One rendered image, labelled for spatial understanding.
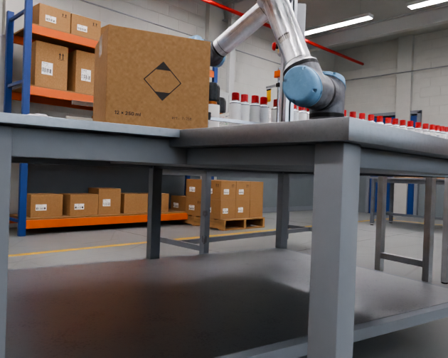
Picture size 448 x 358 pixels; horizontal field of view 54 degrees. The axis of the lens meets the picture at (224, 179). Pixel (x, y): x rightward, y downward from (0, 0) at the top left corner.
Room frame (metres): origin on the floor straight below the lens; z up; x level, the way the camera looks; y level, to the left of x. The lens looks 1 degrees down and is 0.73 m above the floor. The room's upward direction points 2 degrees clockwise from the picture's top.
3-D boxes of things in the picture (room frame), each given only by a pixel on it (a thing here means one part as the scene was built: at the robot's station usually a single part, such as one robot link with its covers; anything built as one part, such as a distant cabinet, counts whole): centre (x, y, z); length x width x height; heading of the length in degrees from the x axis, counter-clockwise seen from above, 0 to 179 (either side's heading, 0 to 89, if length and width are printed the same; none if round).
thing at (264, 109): (2.00, -0.17, 0.98); 0.05 x 0.05 x 0.20
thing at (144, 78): (1.35, 0.24, 0.99); 0.30 x 0.24 x 0.27; 115
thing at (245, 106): (1.95, -0.08, 0.98); 0.05 x 0.05 x 0.20
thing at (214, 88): (2.18, 0.08, 1.03); 0.09 x 0.09 x 0.30
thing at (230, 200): (6.37, 0.10, 0.32); 1.20 x 0.83 x 0.64; 43
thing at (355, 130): (1.36, -0.21, 0.81); 0.90 x 0.90 x 0.04; 44
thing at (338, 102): (1.48, -0.33, 1.01); 0.13 x 0.12 x 0.14; 142
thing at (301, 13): (1.98, -0.28, 1.38); 0.17 x 0.10 x 0.19; 179
